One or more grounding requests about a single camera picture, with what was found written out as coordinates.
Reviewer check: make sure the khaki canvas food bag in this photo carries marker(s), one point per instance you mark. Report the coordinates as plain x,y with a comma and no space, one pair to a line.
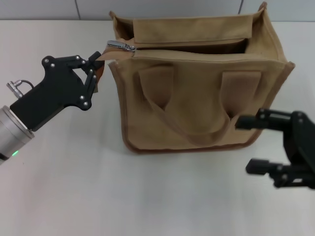
197,98

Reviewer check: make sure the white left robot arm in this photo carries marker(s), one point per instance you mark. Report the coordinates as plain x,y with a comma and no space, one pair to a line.
9,132

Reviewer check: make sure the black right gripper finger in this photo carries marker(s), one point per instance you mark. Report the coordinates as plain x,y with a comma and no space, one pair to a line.
263,168
256,121

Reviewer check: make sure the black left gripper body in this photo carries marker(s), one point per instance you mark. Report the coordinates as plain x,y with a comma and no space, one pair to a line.
56,91

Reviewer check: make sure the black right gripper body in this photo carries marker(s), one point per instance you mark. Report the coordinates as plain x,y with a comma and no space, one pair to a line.
300,142

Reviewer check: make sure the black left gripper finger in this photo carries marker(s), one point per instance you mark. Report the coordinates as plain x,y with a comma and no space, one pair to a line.
78,62
89,83

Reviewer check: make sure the silver metal zipper pull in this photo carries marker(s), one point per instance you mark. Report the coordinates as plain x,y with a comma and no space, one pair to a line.
118,44

